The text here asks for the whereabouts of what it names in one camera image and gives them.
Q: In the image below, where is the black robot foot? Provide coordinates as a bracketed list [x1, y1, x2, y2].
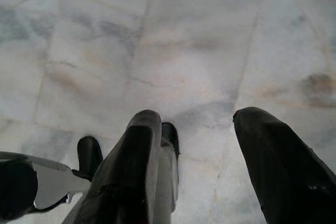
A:
[77, 136, 103, 182]
[160, 122, 180, 156]

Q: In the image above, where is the black robot right foot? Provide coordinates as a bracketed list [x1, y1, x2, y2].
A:
[160, 122, 180, 156]

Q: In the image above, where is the grey robot right leg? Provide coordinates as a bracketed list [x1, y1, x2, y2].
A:
[156, 144, 180, 212]

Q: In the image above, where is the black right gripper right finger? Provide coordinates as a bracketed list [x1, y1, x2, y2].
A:
[233, 106, 336, 224]

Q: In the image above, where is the black robot left foot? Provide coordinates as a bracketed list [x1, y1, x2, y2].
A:
[77, 136, 103, 182]

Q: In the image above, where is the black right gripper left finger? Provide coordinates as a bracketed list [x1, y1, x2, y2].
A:
[62, 109, 162, 224]

